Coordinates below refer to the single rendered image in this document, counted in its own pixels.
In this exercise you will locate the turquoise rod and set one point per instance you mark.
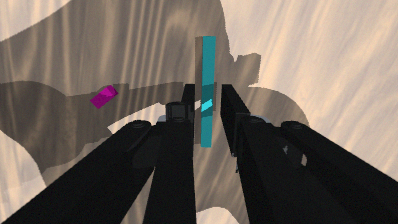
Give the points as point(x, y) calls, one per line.
point(208, 65)

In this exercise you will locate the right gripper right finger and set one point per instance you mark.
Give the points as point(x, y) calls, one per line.
point(347, 189)

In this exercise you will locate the small magenta block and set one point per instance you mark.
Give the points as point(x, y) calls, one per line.
point(104, 96)

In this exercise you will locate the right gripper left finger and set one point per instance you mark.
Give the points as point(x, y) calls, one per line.
point(101, 187)

